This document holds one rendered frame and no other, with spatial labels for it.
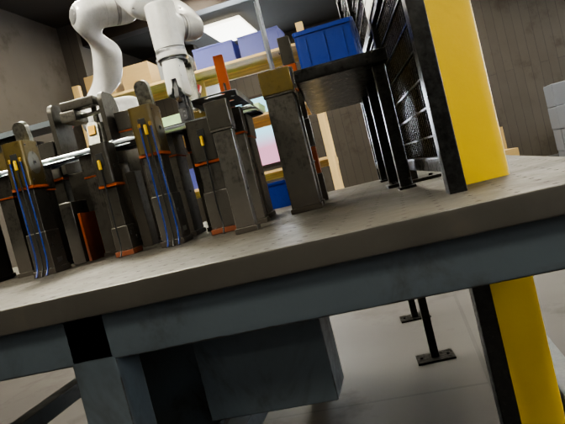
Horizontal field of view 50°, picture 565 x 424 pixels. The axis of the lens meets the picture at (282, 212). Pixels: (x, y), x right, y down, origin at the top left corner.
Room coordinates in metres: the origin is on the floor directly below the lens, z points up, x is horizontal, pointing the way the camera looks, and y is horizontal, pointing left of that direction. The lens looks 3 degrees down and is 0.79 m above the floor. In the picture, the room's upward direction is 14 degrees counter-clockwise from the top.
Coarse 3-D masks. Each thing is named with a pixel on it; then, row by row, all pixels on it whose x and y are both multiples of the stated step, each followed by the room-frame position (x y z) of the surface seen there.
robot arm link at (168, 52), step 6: (168, 48) 1.68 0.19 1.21; (174, 48) 1.68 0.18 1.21; (180, 48) 1.69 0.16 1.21; (156, 54) 1.70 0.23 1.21; (162, 54) 1.68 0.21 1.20; (168, 54) 1.68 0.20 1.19; (174, 54) 1.68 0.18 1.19; (180, 54) 1.69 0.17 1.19; (186, 54) 1.71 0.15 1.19; (162, 60) 1.70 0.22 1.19
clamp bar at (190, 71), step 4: (188, 60) 1.87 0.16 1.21; (184, 64) 1.85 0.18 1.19; (188, 64) 1.87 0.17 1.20; (192, 64) 1.88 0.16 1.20; (188, 68) 1.88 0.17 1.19; (192, 68) 1.87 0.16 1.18; (188, 72) 1.88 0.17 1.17; (192, 72) 1.86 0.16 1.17; (188, 76) 1.88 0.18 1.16; (192, 76) 1.86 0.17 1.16; (192, 80) 1.87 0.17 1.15; (192, 84) 1.87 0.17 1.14; (196, 84) 1.87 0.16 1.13; (192, 88) 1.87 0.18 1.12; (196, 88) 1.86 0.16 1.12; (192, 92) 1.87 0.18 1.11; (196, 92) 1.86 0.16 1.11; (192, 96) 1.87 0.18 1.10; (196, 96) 1.85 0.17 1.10; (200, 112) 1.85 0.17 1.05
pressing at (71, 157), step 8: (248, 112) 1.74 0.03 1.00; (256, 112) 1.80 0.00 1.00; (192, 120) 1.60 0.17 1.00; (168, 128) 1.61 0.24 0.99; (176, 128) 1.70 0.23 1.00; (184, 128) 1.75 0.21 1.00; (128, 136) 1.63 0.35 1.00; (120, 144) 1.73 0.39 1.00; (128, 144) 1.79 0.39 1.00; (72, 152) 1.68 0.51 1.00; (80, 152) 1.66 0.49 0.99; (88, 152) 1.74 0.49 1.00; (48, 160) 1.67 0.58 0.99; (56, 160) 1.67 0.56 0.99; (64, 160) 1.78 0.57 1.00; (72, 160) 1.80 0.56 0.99; (0, 176) 1.80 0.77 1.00
